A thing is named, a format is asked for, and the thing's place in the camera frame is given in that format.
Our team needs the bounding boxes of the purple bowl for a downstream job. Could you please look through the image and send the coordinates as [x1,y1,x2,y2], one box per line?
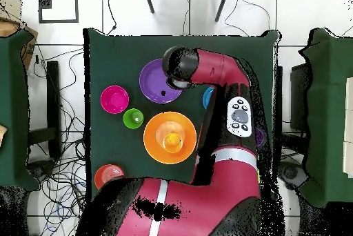
[138,58,184,105]

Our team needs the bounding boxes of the large yellow-orange bowl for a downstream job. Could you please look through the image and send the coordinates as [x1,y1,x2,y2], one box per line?
[143,110,197,165]

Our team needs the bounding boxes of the orange cup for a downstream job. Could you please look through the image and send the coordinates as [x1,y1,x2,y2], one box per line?
[162,132,184,154]

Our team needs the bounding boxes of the blue bowl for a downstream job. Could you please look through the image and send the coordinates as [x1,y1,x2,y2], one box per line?
[202,86,215,110]

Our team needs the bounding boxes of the green cup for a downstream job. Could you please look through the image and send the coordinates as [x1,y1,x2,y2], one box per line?
[123,108,145,130]

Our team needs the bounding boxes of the pink bowl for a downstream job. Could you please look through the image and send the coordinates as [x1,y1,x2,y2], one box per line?
[99,84,130,115]

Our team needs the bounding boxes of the dark green tablecloth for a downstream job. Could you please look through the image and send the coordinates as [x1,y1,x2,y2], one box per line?
[83,28,282,203]

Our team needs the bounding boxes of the purple cup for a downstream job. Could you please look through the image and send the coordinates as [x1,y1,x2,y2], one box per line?
[254,127,266,148]

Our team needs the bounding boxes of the red-orange bowl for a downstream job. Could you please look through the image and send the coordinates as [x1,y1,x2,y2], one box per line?
[94,164,125,190]

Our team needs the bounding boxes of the black box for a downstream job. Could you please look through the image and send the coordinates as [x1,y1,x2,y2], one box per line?
[289,63,310,132]

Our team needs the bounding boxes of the black floor beam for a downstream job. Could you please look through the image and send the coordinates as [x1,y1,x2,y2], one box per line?
[28,60,62,159]

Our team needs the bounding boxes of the dark grey stand base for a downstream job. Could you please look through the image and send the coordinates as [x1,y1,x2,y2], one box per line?
[27,159,57,177]
[276,161,310,191]

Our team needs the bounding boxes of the green side table cloth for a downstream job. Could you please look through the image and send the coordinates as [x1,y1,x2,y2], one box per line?
[299,28,353,208]
[0,30,41,191]

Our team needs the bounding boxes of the cardboard box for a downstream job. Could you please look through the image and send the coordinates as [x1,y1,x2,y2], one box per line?
[0,0,39,71]

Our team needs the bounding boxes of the black cable with plug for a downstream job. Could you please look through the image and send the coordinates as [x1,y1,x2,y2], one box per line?
[101,0,118,36]

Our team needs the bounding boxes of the black camera tripod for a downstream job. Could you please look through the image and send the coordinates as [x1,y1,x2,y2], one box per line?
[143,0,232,23]

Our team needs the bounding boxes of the thin black cable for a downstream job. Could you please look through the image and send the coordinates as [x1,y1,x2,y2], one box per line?
[223,0,272,37]

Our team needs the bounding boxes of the tangle of black cables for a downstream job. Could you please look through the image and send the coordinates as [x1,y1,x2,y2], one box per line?
[27,45,92,236]

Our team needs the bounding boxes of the black rectangular frame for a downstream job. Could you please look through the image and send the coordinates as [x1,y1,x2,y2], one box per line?
[37,0,80,24]

